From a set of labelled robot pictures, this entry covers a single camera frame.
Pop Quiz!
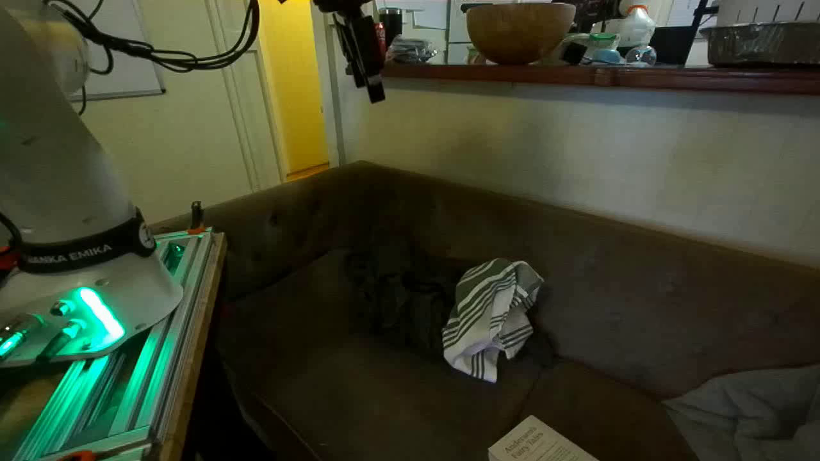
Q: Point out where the black crumpled garment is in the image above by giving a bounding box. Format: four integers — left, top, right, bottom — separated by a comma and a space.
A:
344, 242, 467, 358

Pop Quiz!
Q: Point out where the white paper booklet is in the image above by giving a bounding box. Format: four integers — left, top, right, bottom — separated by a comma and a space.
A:
488, 411, 599, 461

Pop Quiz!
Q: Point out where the wooden bowl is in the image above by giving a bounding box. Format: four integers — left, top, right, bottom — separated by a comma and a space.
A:
465, 0, 579, 66

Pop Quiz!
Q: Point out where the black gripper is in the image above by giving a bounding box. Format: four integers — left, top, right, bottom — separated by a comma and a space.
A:
334, 8, 389, 105

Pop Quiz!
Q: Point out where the white plastic jug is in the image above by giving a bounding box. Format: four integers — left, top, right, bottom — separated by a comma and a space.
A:
616, 3, 658, 50

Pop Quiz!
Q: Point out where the whiteboard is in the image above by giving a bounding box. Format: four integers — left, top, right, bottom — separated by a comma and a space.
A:
51, 0, 169, 105

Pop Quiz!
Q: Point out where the bluish glass dish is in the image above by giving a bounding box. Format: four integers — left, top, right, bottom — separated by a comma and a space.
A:
388, 35, 437, 66

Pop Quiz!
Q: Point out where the dark tumbler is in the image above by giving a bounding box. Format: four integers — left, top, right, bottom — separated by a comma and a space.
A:
379, 6, 405, 50

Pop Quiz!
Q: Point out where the small black red knob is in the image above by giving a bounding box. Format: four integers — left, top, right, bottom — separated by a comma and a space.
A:
188, 196, 211, 239

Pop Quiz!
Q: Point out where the metal tray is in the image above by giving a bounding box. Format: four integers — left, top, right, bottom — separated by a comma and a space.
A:
699, 21, 820, 70

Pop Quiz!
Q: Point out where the green white striped cloth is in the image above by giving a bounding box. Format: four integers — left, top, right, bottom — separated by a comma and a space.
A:
442, 255, 547, 383

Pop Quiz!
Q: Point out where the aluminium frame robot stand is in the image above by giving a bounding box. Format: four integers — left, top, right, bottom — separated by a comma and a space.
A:
0, 226, 230, 461

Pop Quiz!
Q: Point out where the grey pillow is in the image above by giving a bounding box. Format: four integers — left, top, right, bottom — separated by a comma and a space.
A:
663, 363, 820, 461

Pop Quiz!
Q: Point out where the green cup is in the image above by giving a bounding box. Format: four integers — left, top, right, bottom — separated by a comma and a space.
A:
588, 31, 624, 66

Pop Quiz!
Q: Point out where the brown couch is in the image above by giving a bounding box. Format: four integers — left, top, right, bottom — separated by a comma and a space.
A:
151, 158, 820, 461

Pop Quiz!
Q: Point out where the dark wooden counter ledge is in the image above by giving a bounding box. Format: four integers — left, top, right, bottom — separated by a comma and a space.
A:
379, 59, 820, 96

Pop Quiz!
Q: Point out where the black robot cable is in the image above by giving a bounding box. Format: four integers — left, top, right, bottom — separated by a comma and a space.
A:
48, 0, 265, 77

